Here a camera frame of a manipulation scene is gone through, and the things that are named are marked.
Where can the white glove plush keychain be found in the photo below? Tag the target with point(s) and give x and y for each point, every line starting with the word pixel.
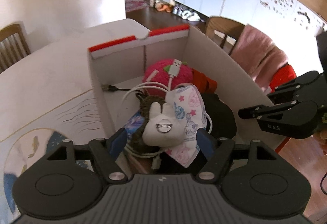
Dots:
pixel 163 128

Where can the blue round table mat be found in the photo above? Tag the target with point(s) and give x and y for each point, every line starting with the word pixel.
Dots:
pixel 28 149

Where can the red white cardboard box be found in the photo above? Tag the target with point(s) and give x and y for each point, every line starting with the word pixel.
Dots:
pixel 117 69

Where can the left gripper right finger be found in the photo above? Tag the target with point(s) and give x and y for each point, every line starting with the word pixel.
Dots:
pixel 218 153

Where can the red cushion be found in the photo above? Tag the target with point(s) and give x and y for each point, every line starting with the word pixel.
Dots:
pixel 282 76

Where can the patterned face mask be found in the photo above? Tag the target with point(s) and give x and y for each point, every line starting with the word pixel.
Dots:
pixel 190 112

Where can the wooden chair with scarf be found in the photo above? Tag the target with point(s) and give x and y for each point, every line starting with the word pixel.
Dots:
pixel 227 27

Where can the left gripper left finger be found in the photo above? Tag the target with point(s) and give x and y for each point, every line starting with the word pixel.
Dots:
pixel 105 153

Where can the black cloth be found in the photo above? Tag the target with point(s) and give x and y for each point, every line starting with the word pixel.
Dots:
pixel 223 121

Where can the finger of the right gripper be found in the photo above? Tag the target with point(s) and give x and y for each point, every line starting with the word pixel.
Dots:
pixel 276 112

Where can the wooden chair far side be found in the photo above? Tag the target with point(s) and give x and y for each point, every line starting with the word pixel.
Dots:
pixel 14 46

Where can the red patterned rug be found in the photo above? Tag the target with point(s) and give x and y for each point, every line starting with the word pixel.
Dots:
pixel 133 5

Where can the red cloth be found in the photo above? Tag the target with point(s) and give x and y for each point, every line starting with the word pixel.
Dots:
pixel 204 84

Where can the pink fringed scarf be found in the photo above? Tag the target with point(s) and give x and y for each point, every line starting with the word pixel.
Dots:
pixel 258 55

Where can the pink strawberry plush toy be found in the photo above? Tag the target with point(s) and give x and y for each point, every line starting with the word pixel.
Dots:
pixel 158 73

